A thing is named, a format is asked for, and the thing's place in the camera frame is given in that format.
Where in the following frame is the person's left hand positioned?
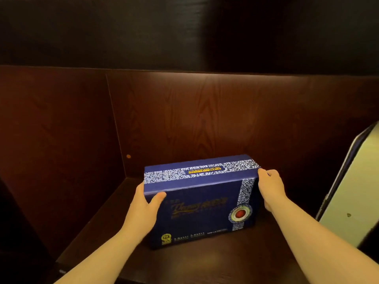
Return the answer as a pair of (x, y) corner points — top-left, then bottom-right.
(120, 182), (167, 243)

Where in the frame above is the person's right hand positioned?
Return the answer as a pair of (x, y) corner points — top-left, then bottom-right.
(257, 168), (288, 213)

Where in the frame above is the blue patterned gift box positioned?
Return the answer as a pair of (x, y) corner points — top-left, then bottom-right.
(143, 154), (262, 250)

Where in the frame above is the white and blue tea box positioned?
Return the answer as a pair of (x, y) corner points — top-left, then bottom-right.
(315, 121), (379, 249)

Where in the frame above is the dark wooden cabinet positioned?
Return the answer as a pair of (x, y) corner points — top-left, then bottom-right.
(0, 0), (379, 284)

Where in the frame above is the person's left forearm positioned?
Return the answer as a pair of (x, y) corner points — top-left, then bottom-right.
(54, 230), (146, 284)

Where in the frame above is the person's right forearm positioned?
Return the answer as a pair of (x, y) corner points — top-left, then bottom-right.
(271, 196), (379, 284)

